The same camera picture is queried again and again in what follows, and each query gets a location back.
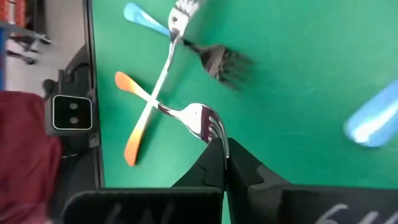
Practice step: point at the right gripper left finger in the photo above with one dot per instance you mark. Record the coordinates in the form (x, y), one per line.
(211, 171)

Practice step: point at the black table frame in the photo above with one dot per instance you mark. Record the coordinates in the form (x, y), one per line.
(88, 18)

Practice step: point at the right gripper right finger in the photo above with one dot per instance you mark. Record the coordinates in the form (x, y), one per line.
(248, 186)

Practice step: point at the black depth camera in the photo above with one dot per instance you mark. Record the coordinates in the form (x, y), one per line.
(73, 113)

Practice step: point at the green table mat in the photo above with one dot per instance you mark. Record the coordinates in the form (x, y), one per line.
(311, 46)

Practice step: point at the orange storage box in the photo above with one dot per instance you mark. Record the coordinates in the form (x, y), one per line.
(18, 12)

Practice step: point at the dark red cloth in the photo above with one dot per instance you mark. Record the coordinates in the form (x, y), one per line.
(25, 155)

